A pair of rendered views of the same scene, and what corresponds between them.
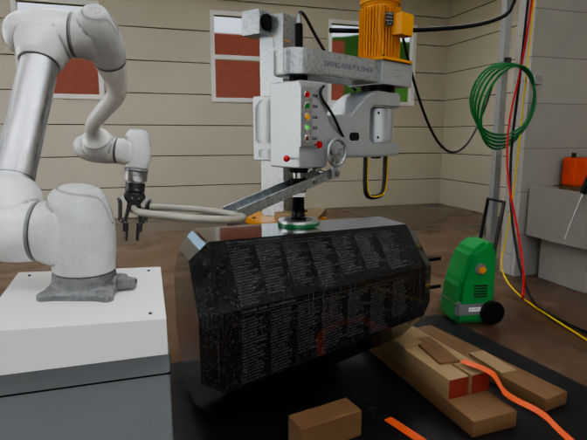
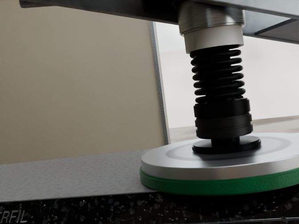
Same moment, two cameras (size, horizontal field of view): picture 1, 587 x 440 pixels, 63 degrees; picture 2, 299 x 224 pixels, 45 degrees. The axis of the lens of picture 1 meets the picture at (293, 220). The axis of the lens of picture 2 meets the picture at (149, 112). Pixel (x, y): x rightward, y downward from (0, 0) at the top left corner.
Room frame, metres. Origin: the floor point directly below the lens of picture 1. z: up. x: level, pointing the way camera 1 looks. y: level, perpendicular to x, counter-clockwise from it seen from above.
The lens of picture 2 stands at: (2.90, 0.13, 0.96)
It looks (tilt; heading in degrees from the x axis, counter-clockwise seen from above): 3 degrees down; 212
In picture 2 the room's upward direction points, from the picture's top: 7 degrees counter-clockwise
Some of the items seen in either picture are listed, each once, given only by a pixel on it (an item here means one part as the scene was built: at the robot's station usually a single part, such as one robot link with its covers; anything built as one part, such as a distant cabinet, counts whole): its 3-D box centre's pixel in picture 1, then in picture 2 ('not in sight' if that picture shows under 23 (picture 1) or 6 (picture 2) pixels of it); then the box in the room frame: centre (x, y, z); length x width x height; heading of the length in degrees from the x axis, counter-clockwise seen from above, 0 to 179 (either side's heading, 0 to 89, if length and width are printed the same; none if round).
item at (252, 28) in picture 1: (257, 24); not in sight; (3.17, 0.23, 2.00); 0.20 x 0.18 x 0.15; 24
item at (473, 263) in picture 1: (472, 259); not in sight; (3.34, -1.28, 0.43); 0.35 x 0.35 x 0.87; 9
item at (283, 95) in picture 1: (309, 128); not in sight; (2.53, -0.08, 1.35); 0.36 x 0.22 x 0.45; 134
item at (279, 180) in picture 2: (298, 221); (227, 154); (2.48, -0.03, 0.87); 0.22 x 0.22 x 0.04
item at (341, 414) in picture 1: (325, 425); not in sight; (1.89, -0.14, 0.07); 0.30 x 0.12 x 0.12; 119
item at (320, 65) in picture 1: (344, 73); not in sight; (2.72, -0.28, 1.64); 0.96 x 0.25 x 0.17; 134
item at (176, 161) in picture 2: (298, 220); (226, 151); (2.48, -0.03, 0.87); 0.21 x 0.21 x 0.01
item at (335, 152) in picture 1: (331, 152); not in sight; (2.47, -0.20, 1.22); 0.15 x 0.10 x 0.15; 134
